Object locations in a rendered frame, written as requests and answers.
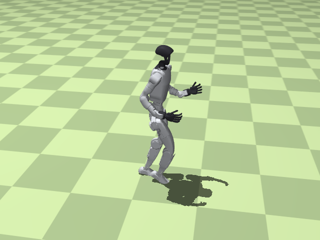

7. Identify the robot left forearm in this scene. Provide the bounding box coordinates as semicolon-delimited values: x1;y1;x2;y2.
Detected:
169;85;188;98

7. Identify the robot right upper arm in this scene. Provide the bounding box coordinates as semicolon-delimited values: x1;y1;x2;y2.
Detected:
139;72;162;102

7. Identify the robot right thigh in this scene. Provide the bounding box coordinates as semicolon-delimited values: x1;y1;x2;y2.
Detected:
149;116;175;157

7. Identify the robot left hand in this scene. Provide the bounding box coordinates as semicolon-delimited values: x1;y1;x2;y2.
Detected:
183;82;202;97

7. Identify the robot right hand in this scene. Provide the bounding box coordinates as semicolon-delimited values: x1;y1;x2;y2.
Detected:
158;110;182;123

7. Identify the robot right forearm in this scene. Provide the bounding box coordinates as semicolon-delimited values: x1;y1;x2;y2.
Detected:
140;96;164;119

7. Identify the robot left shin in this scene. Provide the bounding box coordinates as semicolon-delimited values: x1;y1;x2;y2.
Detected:
144;144;163;171

